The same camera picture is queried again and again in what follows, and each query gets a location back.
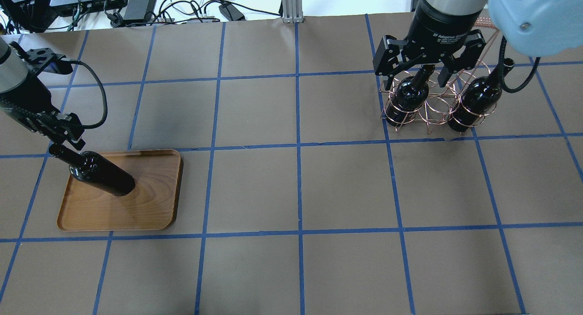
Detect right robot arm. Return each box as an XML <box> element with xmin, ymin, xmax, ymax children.
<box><xmin>373</xmin><ymin>0</ymin><xmax>583</xmax><ymax>86</ymax></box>

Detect black wine bottle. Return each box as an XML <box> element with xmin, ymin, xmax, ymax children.
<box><xmin>447</xmin><ymin>58</ymin><xmax>515</xmax><ymax>134</ymax></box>
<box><xmin>386</xmin><ymin>64</ymin><xmax>435</xmax><ymax>127</ymax></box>
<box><xmin>48</xmin><ymin>144</ymin><xmax>136</xmax><ymax>197</ymax></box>

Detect black braided right cable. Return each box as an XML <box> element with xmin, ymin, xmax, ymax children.
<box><xmin>499</xmin><ymin>35</ymin><xmax>542</xmax><ymax>93</ymax></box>

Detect black braided left cable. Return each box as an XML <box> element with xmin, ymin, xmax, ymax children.
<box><xmin>0</xmin><ymin>60</ymin><xmax>108</xmax><ymax>130</ymax></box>

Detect aluminium frame post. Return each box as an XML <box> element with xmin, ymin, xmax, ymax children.
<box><xmin>281</xmin><ymin>0</ymin><xmax>305</xmax><ymax>23</ymax></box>

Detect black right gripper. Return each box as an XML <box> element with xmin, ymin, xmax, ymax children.
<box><xmin>373</xmin><ymin>0</ymin><xmax>487</xmax><ymax>91</ymax></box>

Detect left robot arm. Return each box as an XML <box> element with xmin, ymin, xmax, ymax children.
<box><xmin>0</xmin><ymin>41</ymin><xmax>85</xmax><ymax>151</ymax></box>

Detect copper wire wine basket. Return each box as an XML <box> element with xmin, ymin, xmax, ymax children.
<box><xmin>379</xmin><ymin>17</ymin><xmax>505</xmax><ymax>134</ymax></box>

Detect black braided cable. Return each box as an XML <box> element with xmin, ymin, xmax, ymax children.
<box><xmin>499</xmin><ymin>35</ymin><xmax>542</xmax><ymax>93</ymax></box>
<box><xmin>0</xmin><ymin>60</ymin><xmax>108</xmax><ymax>130</ymax></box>

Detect wooden tray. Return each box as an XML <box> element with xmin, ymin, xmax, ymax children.
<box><xmin>56</xmin><ymin>149</ymin><xmax>183</xmax><ymax>232</ymax></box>

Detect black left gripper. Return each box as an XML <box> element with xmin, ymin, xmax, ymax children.
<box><xmin>0</xmin><ymin>49</ymin><xmax>86</xmax><ymax>151</ymax></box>

